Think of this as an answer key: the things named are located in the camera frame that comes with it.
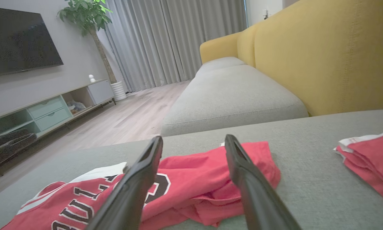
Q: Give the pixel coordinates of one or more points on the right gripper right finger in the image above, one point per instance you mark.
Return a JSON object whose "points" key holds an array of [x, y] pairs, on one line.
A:
{"points": [[258, 198]]}

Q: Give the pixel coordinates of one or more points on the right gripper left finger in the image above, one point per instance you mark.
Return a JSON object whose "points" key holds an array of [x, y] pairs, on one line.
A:
{"points": [[131, 195]]}

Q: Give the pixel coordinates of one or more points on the red basketball jersey number 23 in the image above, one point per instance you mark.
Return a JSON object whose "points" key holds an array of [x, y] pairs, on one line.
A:
{"points": [[191, 179]]}

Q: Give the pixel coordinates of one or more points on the red shorts with white stripe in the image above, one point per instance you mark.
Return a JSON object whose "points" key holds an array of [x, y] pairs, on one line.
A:
{"points": [[373, 159]]}

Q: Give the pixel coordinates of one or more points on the cloth bundle in cabinet shelf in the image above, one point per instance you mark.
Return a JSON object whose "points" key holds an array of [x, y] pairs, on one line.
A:
{"points": [[76, 106]]}

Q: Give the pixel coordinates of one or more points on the white ribbed plant pot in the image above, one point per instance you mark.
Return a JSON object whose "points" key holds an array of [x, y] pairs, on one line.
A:
{"points": [[118, 91]]}

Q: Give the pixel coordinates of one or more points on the grey sofa seat cushion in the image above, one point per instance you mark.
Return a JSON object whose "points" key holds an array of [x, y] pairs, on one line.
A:
{"points": [[236, 95], [220, 62]]}

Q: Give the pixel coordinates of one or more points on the low TV cabinet with drawers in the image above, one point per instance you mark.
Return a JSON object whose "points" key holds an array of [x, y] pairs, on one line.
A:
{"points": [[51, 108]]}

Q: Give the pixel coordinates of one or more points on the small white figurine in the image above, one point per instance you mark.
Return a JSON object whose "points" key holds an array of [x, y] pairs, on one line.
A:
{"points": [[92, 78]]}

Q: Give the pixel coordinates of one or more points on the yellow sofa armrest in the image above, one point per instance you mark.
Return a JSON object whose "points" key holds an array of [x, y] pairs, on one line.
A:
{"points": [[218, 46]]}

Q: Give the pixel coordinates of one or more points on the yellow sofa backrest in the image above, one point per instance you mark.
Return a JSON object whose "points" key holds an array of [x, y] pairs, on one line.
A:
{"points": [[322, 54]]}

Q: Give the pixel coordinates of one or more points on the grey pleated curtain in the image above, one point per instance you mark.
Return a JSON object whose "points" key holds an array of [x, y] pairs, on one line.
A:
{"points": [[166, 38]]}

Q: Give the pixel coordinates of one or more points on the green leafy indoor tree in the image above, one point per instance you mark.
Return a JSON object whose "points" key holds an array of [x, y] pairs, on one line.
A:
{"points": [[86, 14]]}

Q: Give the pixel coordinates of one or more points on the black flat screen television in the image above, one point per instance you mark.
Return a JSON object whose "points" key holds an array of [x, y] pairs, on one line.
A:
{"points": [[19, 41]]}

